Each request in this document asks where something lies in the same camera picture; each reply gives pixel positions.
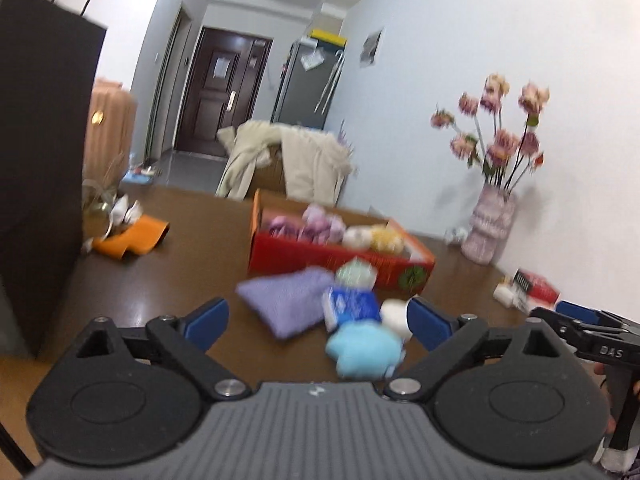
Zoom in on beige coat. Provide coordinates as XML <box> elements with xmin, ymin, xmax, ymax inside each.
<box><xmin>215</xmin><ymin>119</ymin><xmax>359</xmax><ymax>207</ymax></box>

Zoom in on grey fridge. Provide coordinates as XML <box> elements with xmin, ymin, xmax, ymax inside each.
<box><xmin>272</xmin><ymin>37</ymin><xmax>346</xmax><ymax>132</ymax></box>

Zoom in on pink suitcase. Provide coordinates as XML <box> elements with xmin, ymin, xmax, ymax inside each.
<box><xmin>82</xmin><ymin>77</ymin><xmax>139</xmax><ymax>197</ymax></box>

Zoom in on lavender towel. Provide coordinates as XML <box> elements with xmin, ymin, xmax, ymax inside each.
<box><xmin>299</xmin><ymin>203</ymin><xmax>347</xmax><ymax>246</ymax></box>

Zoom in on white and yellow plush toy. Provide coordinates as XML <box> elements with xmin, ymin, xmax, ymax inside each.
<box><xmin>342</xmin><ymin>224</ymin><xmax>406</xmax><ymax>255</ymax></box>

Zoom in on pale pink rack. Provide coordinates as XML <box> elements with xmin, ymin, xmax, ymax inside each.
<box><xmin>337</xmin><ymin>119</ymin><xmax>359</xmax><ymax>162</ymax></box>

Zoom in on light blue plush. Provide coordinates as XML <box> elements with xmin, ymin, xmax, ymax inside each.
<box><xmin>324</xmin><ymin>322</ymin><xmax>406</xmax><ymax>380</ymax></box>

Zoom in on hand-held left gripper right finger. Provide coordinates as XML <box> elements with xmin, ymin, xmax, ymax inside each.
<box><xmin>382</xmin><ymin>297</ymin><xmax>569</xmax><ymax>403</ymax></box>

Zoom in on yellow box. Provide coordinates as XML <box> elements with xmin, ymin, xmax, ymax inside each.
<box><xmin>307</xmin><ymin>27</ymin><xmax>349</xmax><ymax>49</ymax></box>

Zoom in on blue tissue packet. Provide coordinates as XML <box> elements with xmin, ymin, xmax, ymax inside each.
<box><xmin>322</xmin><ymin>287</ymin><xmax>384</xmax><ymax>332</ymax></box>

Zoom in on white soft pad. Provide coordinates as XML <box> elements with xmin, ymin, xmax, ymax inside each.
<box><xmin>379</xmin><ymin>298</ymin><xmax>414</xmax><ymax>342</ymax></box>

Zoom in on small white charger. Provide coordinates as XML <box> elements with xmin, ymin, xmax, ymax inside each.
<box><xmin>107</xmin><ymin>197</ymin><xmax>144</xmax><ymax>227</ymax></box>

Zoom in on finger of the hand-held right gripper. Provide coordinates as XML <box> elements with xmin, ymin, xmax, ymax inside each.
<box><xmin>529</xmin><ymin>306</ymin><xmax>603</xmax><ymax>357</ymax></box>
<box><xmin>555</xmin><ymin>300</ymin><xmax>640</xmax><ymax>336</ymax></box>

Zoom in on black paper bag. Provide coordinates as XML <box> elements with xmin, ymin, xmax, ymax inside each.
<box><xmin>0</xmin><ymin>0</ymin><xmax>109</xmax><ymax>359</ymax></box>

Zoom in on small blue stool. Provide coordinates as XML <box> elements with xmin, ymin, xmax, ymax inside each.
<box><xmin>122</xmin><ymin>166</ymin><xmax>162</xmax><ymax>187</ymax></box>

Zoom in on pink textured vase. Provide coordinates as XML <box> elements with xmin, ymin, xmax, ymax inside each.
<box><xmin>460</xmin><ymin>184</ymin><xmax>519</xmax><ymax>266</ymax></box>

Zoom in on red cardboard box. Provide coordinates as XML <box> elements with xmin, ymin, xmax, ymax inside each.
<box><xmin>247</xmin><ymin>188</ymin><xmax>436</xmax><ymax>296</ymax></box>

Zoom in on brown chair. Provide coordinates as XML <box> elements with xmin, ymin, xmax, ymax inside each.
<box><xmin>252</xmin><ymin>149</ymin><xmax>287</xmax><ymax>194</ymax></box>

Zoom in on purple knit cloth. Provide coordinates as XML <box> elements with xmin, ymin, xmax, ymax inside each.
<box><xmin>234</xmin><ymin>265</ymin><xmax>335</xmax><ymax>340</ymax></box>

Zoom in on dark brown door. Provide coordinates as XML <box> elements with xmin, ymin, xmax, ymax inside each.
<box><xmin>174</xmin><ymin>27</ymin><xmax>274</xmax><ymax>159</ymax></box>

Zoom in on wall picture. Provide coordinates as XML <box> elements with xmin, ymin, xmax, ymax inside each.
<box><xmin>359</xmin><ymin>27</ymin><xmax>386</xmax><ymax>69</ymax></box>

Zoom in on green mesh sponge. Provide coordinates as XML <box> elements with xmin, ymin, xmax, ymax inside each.
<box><xmin>334</xmin><ymin>257</ymin><xmax>377</xmax><ymax>291</ymax></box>

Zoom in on clear glass vase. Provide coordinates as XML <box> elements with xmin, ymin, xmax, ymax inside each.
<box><xmin>82</xmin><ymin>179</ymin><xmax>122</xmax><ymax>222</ymax></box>

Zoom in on red and black box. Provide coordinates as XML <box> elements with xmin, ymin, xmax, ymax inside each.
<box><xmin>512</xmin><ymin>268</ymin><xmax>561</xmax><ymax>306</ymax></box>

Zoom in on dried pink roses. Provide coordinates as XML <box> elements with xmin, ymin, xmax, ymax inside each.
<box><xmin>429</xmin><ymin>72</ymin><xmax>551</xmax><ymax>197</ymax></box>

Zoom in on white umbrella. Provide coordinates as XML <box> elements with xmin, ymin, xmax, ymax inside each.
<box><xmin>313</xmin><ymin>49</ymin><xmax>346</xmax><ymax>114</ymax></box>

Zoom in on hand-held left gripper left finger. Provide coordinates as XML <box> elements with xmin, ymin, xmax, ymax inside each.
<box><xmin>74</xmin><ymin>297</ymin><xmax>253</xmax><ymax>402</ymax></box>

